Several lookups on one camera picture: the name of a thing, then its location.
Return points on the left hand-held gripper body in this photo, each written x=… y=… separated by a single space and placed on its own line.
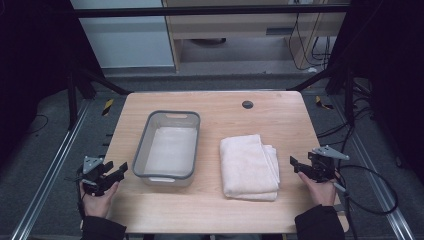
x=94 y=180

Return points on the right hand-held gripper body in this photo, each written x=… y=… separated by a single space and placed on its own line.
x=322 y=166

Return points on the person's left hand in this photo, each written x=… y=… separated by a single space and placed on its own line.
x=98 y=201

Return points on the person's right hand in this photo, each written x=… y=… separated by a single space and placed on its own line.
x=320 y=191

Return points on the folded white towel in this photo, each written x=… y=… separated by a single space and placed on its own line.
x=249 y=166

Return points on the grey-rimmed plastic basin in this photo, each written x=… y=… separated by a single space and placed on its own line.
x=166 y=148

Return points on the yellow black striped tape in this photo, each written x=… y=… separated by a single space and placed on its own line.
x=107 y=107
x=322 y=103

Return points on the black metal stand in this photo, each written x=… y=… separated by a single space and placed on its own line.
x=72 y=100
x=348 y=96

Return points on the dark curtain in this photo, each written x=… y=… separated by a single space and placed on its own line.
x=36 y=60
x=386 y=66

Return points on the white cabinet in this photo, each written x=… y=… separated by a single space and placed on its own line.
x=126 y=40

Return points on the light wooden desk shelf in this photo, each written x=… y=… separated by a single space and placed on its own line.
x=233 y=25

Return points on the aluminium floor rail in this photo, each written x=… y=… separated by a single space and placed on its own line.
x=50 y=170
x=376 y=176

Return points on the black horizontal frame bar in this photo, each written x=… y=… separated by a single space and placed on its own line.
x=200 y=11

